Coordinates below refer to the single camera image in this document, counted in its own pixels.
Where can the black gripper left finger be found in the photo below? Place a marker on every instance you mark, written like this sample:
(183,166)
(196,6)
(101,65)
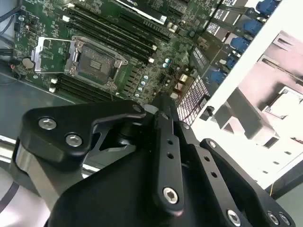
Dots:
(59,123)

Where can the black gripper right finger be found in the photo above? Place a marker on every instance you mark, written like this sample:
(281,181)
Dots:
(246,194)

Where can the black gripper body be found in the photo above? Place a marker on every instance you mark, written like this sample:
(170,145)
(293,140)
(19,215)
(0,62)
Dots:
(113,201)

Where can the metal socket cover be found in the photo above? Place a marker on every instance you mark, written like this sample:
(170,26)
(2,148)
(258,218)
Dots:
(39,55)

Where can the metal locking lever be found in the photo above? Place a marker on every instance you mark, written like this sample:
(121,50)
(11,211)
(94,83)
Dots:
(110,92)

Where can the silver CPU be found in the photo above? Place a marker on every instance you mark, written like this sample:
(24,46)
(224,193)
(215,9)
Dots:
(288,97)

